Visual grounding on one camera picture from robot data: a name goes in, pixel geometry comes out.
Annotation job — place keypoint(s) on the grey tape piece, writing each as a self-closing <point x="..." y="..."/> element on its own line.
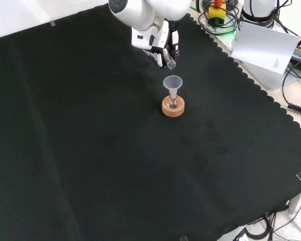
<point x="53" y="23"/>

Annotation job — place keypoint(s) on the pale board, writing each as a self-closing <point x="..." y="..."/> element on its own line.
<point x="263" y="46"/>

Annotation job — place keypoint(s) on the round-bottom glass flask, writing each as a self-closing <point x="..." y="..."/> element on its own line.
<point x="173" y="102"/>

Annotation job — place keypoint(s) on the pale grey box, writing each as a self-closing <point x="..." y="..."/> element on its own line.
<point x="266" y="77"/>

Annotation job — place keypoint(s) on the white bench bracket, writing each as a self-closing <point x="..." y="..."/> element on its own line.
<point x="298" y="200"/>

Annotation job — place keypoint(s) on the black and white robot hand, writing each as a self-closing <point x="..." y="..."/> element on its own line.
<point x="145" y="39"/>

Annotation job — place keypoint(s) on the black cloth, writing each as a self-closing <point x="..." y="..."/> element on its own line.
<point x="90" y="150"/>

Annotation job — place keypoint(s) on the clear plastic funnel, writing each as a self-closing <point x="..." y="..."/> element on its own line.
<point x="172" y="82"/>

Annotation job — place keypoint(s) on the clear graduated cylinder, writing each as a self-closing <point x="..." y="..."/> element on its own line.
<point x="171" y="64"/>

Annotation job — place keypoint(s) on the yellow stop button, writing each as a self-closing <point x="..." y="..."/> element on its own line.
<point x="217" y="13"/>

